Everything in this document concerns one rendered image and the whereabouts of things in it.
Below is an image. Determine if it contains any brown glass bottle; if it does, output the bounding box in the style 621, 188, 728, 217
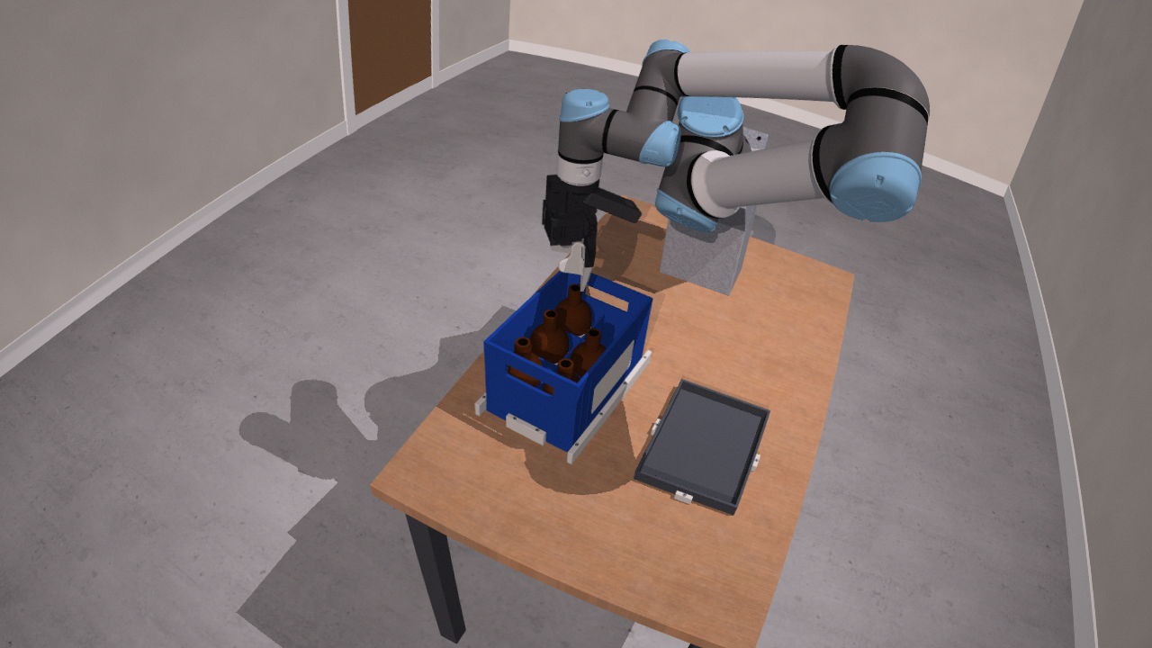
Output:
530, 310, 569, 366
508, 337, 541, 387
543, 357, 579, 395
570, 327, 606, 377
555, 284, 592, 338

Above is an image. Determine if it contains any blue plastic crate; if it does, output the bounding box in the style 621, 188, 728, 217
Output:
483, 272, 649, 453

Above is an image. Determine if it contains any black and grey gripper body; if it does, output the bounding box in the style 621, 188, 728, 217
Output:
541, 175, 599, 246

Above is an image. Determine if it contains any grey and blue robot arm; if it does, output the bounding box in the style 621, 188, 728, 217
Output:
556, 40, 930, 232

